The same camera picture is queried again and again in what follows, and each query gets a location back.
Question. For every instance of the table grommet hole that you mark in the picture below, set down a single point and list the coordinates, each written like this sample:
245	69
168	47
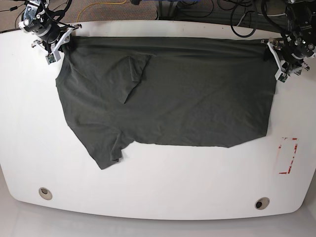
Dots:
45	194
262	203

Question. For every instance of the right table grommet hole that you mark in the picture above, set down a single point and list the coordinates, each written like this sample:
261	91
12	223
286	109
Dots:
262	203

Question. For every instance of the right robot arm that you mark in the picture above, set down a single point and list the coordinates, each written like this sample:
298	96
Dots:
46	24

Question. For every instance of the left table grommet hole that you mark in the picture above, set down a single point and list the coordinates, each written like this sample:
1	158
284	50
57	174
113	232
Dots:
45	194

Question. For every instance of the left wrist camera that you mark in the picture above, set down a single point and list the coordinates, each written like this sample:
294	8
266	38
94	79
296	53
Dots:
283	77

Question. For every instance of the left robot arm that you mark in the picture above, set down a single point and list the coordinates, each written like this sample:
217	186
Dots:
301	15

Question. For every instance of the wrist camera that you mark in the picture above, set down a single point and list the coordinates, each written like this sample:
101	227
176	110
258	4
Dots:
283	77
52	58

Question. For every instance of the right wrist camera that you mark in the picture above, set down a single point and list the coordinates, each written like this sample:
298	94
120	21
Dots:
52	58

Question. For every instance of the red tape rectangle marking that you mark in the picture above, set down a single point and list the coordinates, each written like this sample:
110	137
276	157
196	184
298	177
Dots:
286	155

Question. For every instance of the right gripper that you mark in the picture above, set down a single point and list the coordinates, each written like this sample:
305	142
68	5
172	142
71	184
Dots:
52	36

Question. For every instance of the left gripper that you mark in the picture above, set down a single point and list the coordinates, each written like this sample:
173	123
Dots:
289	55

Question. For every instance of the dark grey t-shirt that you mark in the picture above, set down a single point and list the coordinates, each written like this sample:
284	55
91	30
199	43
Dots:
165	91

